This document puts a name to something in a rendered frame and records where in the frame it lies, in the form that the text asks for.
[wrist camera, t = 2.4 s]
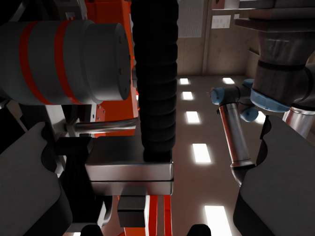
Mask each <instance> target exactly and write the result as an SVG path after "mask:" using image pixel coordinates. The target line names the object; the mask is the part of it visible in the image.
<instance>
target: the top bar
mask: <svg viewBox="0 0 315 236"><path fill-rule="evenodd" d="M140 122H141V121H140V115H139V114H138V118H137V122H136V126H135V132H134V135H141V134H142V133H141V126H140ZM148 201H149V196H148V195H132V196H120V199H119V203H118V207H117V213H118V217H119V222H120V227H121V228H145V227H146V224H147V214H148Z"/></svg>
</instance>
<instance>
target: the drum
mask: <svg viewBox="0 0 315 236"><path fill-rule="evenodd" d="M130 87H131V55H130V51H129V44H128V38H127V34H126V31H125V29H124V27H123V25H122V24H120V23H94V22H93V21H92V20H60V21H31V22H7V23H5V24H3V25H1V26H0V97H2V98H5V99H8V100H15V101H16V102H18V103H20V104H23V105H74V104H77V105H87V104H101V103H102V102H103V101H123V100H126V99H127V98H128V96H129V93H130Z"/></svg>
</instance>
